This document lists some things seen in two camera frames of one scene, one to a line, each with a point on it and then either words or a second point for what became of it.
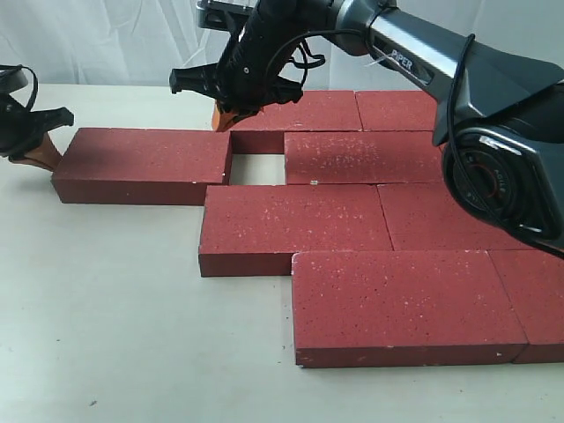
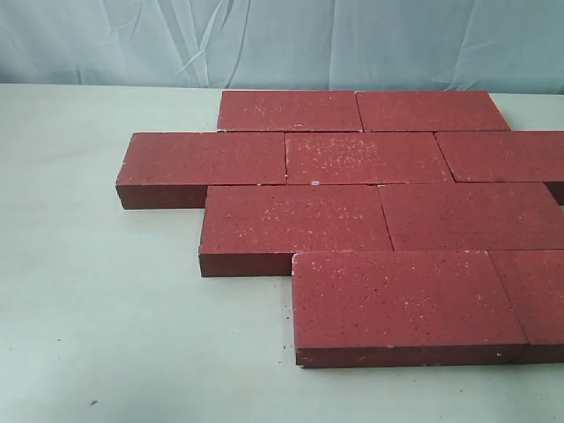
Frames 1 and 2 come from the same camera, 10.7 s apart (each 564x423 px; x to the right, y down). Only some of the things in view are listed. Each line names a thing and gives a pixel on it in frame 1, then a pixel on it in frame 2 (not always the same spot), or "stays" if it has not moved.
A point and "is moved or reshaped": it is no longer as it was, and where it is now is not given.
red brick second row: [363, 158] stays
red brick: [255, 230] stays
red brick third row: [420, 217] stays
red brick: [140, 166] is moved or reshaped
